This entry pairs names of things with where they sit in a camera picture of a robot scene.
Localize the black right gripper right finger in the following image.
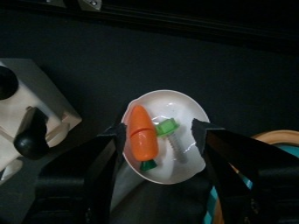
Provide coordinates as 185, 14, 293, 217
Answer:
192, 117, 299, 224

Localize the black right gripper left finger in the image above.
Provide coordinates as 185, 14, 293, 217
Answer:
23, 122, 129, 224

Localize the wooden-rimmed teal plate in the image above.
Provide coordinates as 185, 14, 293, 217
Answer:
202, 129, 299, 224

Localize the orange toy carrot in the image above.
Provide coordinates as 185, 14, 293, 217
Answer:
127, 104, 161, 172

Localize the green-headed toy bolt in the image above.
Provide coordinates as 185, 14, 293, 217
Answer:
154, 117, 189, 164

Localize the white plastic bowl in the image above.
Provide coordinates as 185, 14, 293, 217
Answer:
110, 89, 212, 212

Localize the black round knob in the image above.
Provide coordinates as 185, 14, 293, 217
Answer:
0, 66, 21, 101

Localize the black handle with ball end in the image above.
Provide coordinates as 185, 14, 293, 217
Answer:
14, 107, 53, 161

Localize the black frame rail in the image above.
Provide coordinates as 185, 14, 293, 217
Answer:
0, 0, 299, 45

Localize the metal corner bracket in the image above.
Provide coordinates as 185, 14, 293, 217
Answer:
78, 0, 105, 12

